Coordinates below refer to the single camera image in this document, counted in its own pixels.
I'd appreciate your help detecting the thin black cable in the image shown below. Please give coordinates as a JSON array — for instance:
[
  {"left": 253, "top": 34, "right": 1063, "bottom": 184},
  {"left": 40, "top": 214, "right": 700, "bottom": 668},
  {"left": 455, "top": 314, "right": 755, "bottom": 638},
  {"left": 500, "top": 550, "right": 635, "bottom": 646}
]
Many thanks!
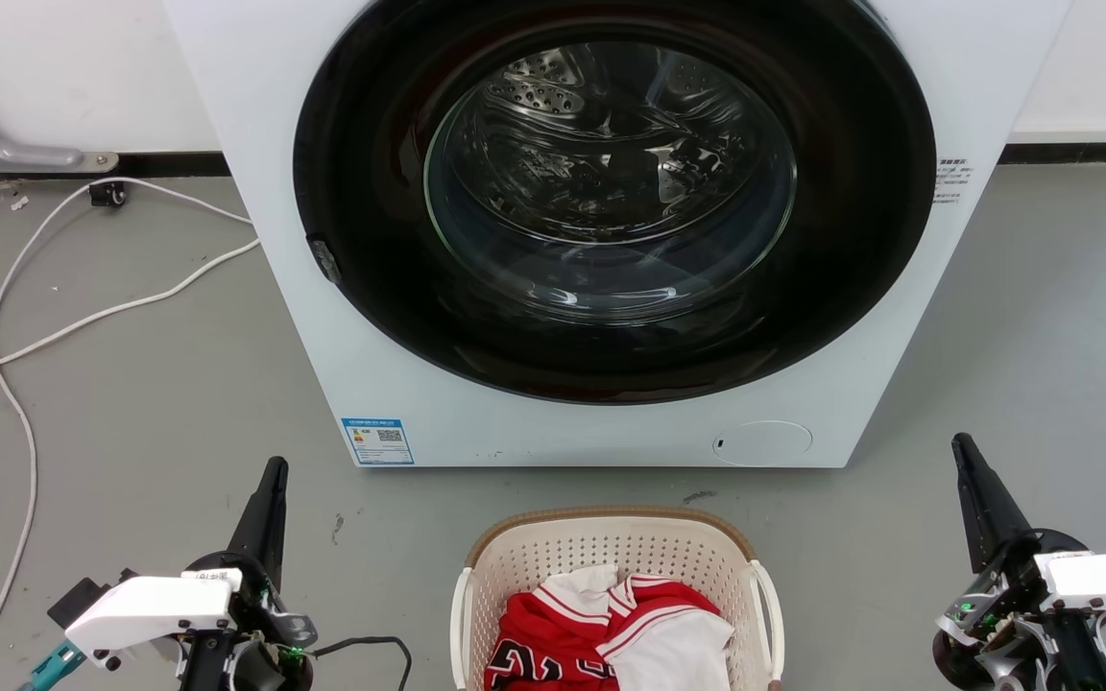
[{"left": 311, "top": 635, "right": 414, "bottom": 691}]

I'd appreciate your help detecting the white power cable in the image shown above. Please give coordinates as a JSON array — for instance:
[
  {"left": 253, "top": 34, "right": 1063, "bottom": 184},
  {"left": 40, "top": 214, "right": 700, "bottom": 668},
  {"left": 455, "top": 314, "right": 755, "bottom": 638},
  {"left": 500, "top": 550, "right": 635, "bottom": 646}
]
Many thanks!
[
  {"left": 0, "top": 177, "right": 254, "bottom": 691},
  {"left": 0, "top": 238, "right": 261, "bottom": 392}
]

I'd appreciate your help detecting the white cloth garment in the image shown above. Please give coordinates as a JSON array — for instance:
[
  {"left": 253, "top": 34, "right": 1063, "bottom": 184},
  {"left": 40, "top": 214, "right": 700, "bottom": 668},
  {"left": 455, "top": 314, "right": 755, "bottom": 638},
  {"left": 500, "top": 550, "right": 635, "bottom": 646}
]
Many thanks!
[{"left": 601, "top": 609, "right": 736, "bottom": 691}]

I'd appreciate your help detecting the small printed text sticker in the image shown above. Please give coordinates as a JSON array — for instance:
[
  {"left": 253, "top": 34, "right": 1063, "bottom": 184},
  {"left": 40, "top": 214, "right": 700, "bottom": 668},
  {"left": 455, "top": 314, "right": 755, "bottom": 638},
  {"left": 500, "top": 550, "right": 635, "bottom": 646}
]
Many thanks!
[{"left": 932, "top": 158, "right": 974, "bottom": 204}]

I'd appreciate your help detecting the teal cable connector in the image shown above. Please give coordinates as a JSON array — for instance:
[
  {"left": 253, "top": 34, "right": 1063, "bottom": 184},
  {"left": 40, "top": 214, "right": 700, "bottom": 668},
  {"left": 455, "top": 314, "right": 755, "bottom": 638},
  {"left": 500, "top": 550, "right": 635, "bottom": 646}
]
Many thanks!
[{"left": 20, "top": 641, "right": 85, "bottom": 691}]

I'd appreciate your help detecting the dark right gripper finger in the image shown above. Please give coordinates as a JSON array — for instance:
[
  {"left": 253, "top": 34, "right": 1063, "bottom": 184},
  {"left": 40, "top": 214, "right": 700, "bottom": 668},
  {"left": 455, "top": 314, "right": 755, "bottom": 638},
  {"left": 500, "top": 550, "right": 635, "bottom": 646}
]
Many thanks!
[{"left": 951, "top": 433, "right": 1036, "bottom": 575}]

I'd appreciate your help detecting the round black washing machine door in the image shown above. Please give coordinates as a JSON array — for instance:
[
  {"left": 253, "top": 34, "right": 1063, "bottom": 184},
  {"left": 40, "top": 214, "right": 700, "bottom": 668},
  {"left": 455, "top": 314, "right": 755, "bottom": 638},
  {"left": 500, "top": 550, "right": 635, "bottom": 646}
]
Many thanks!
[{"left": 293, "top": 0, "right": 938, "bottom": 405}]

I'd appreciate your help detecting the white front-loading washing machine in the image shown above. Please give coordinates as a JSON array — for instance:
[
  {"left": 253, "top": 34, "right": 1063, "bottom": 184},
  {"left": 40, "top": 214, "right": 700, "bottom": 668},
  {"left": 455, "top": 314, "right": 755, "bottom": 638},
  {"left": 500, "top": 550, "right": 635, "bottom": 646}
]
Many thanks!
[{"left": 161, "top": 0, "right": 1074, "bottom": 469}]

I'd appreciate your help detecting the round white filter cover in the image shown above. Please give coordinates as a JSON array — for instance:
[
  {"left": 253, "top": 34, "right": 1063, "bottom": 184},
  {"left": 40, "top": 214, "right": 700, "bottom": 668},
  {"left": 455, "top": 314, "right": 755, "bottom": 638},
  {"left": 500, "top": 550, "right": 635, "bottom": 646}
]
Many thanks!
[{"left": 712, "top": 420, "right": 813, "bottom": 467}]

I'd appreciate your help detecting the cream perforated laundry basket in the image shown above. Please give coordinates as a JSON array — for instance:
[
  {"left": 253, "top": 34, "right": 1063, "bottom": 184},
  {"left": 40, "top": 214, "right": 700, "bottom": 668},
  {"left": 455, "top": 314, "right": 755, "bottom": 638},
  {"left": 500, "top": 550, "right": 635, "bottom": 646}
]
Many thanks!
[{"left": 449, "top": 507, "right": 786, "bottom": 691}]

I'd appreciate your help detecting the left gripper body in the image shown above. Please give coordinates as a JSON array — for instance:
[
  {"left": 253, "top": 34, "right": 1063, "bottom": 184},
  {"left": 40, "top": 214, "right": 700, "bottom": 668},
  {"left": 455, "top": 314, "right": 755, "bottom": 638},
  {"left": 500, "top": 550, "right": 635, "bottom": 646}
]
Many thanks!
[{"left": 184, "top": 551, "right": 318, "bottom": 691}]

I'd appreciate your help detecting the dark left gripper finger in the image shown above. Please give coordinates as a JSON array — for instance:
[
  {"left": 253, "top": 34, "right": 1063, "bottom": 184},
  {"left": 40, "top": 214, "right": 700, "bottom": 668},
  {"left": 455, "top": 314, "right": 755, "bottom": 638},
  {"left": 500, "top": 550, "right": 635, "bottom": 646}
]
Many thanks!
[{"left": 226, "top": 457, "right": 289, "bottom": 588}]

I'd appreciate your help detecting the red and white jersey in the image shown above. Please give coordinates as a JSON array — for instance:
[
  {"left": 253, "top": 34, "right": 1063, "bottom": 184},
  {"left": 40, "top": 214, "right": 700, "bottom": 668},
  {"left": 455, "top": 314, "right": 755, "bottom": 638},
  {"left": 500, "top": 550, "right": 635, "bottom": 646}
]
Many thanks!
[{"left": 484, "top": 574, "right": 722, "bottom": 691}]

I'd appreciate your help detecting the blue energy label sticker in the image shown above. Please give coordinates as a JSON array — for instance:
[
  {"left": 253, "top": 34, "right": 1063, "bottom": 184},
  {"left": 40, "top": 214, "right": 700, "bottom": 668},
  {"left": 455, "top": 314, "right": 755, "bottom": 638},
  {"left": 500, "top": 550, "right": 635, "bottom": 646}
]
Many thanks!
[{"left": 342, "top": 417, "right": 415, "bottom": 466}]

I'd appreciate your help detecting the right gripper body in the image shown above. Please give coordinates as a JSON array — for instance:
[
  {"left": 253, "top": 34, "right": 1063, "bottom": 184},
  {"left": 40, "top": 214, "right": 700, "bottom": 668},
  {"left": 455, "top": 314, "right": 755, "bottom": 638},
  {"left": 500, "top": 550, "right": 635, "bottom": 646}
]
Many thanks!
[{"left": 932, "top": 528, "right": 1106, "bottom": 691}]

